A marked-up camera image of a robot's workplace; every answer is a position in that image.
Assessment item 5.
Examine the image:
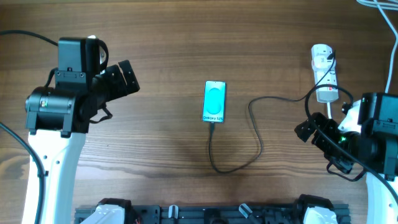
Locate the white power strip cord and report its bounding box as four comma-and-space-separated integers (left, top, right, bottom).
326, 0, 398, 121

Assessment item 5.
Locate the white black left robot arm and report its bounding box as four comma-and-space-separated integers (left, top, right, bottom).
22, 37, 140, 223

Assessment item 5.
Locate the black mounting rail base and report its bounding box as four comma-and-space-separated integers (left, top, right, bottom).
73, 202, 351, 224

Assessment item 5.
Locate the blue screen smartphone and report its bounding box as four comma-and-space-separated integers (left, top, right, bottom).
202, 80, 226, 123

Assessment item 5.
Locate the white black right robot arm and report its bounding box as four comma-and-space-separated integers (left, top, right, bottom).
295, 93, 397, 223

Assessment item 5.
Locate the black charging cable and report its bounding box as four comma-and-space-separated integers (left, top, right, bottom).
208, 49, 337, 174

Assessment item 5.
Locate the white power strip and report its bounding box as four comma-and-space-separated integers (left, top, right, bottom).
311, 44, 338, 103

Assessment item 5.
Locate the white charger adapter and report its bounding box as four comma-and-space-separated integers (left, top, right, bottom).
312, 55, 332, 72

